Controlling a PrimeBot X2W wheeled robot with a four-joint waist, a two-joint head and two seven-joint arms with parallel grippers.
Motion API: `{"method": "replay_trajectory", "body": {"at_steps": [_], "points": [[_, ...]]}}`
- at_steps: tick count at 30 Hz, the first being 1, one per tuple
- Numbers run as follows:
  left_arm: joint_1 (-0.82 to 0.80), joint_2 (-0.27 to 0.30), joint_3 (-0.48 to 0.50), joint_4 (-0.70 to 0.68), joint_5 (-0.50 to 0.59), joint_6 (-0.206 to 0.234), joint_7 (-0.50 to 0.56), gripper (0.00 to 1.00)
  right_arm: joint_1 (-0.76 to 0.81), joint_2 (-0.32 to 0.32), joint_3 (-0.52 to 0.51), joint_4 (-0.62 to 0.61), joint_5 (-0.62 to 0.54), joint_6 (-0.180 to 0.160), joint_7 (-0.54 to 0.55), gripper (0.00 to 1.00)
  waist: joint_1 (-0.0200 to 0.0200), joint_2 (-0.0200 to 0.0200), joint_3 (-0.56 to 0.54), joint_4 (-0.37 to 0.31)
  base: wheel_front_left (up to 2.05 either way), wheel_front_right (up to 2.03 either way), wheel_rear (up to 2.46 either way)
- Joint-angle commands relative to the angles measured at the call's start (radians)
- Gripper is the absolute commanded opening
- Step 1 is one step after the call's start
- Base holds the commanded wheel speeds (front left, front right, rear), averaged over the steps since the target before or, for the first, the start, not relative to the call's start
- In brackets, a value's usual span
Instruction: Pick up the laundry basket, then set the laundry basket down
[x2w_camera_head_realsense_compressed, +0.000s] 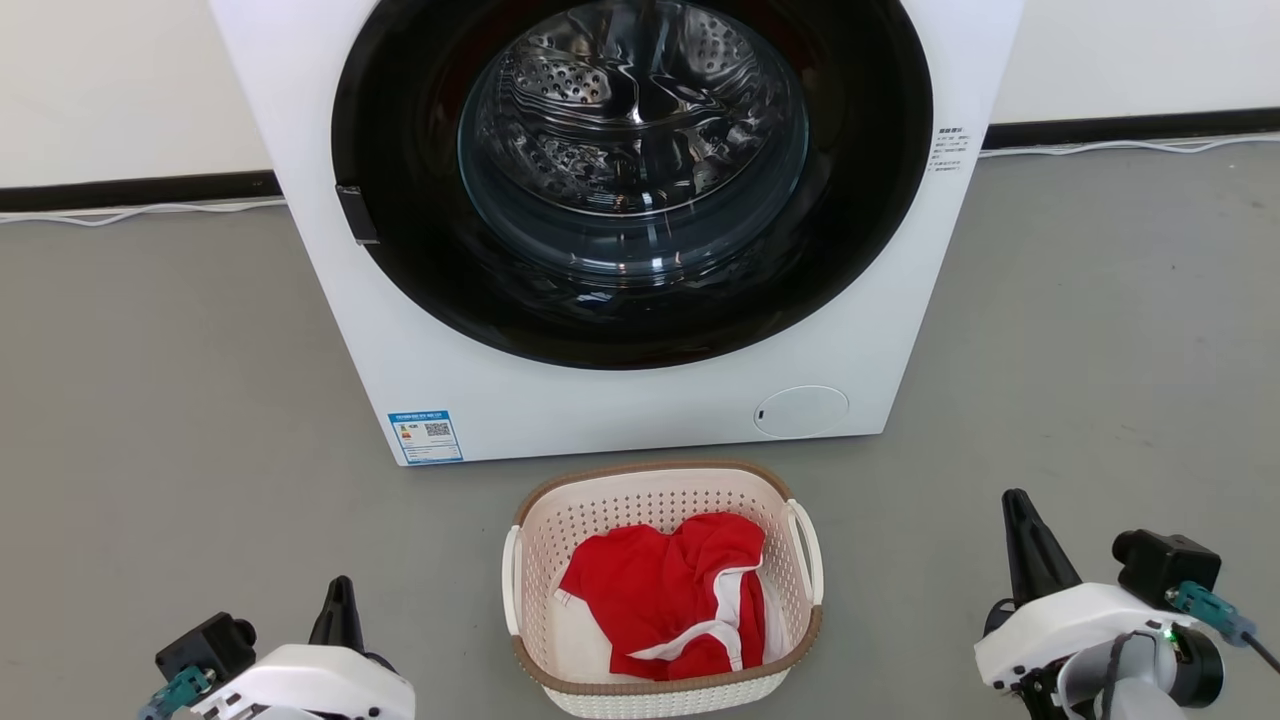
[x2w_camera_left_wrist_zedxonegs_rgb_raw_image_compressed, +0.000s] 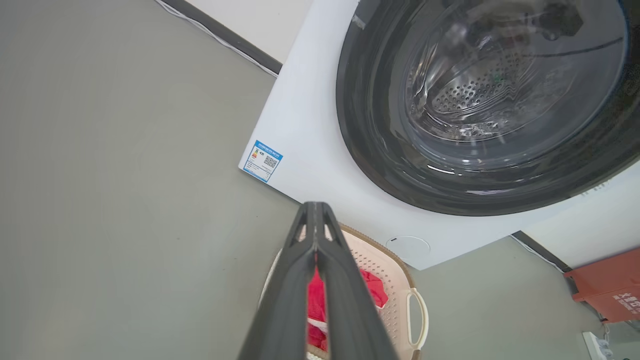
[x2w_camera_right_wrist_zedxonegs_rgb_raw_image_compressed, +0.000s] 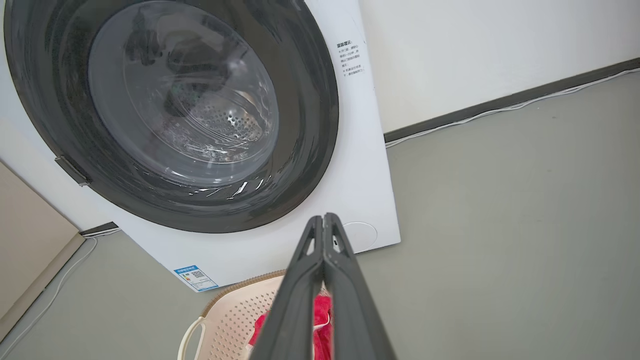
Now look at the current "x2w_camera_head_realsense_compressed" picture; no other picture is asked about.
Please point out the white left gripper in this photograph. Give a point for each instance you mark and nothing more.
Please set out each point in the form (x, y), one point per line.
(310, 685)

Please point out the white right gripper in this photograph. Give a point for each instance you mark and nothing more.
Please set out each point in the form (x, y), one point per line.
(1060, 625)

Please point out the cream perforated laundry basket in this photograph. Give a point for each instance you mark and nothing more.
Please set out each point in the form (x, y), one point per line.
(600, 500)

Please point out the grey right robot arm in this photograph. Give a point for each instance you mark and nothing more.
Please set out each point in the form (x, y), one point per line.
(1150, 685)

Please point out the blue energy label sticker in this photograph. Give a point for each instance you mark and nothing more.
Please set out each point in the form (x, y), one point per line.
(425, 437)

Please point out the round white filter cover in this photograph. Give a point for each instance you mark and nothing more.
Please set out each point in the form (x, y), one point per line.
(800, 411)

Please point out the red garment with white trim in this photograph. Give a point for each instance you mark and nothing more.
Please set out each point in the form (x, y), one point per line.
(650, 590)

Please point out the white front-load washing machine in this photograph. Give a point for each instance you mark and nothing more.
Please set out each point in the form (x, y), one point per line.
(600, 410)

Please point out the black baseboard strip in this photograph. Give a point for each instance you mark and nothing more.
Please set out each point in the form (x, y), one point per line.
(1130, 128)
(130, 190)

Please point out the round black glass washer door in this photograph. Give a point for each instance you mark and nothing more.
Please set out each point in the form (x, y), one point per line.
(400, 150)

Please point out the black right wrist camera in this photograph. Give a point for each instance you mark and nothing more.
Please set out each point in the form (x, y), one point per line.
(1165, 565)

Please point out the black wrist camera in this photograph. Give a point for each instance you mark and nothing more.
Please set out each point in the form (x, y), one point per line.
(1165, 565)
(205, 645)

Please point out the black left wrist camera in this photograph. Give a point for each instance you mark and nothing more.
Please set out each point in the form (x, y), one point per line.
(205, 645)

